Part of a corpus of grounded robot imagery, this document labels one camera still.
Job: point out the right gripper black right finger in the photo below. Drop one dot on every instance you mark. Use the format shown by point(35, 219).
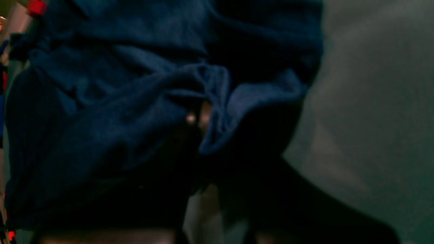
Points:
point(266, 201)

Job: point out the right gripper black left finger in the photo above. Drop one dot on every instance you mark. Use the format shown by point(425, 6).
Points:
point(152, 196)

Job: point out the dark blue t-shirt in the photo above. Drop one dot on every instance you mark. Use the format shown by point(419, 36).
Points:
point(121, 95)

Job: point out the light blue table cloth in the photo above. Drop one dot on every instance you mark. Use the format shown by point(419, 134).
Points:
point(367, 132)

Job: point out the red cube block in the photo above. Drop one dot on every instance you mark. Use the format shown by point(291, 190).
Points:
point(36, 8)

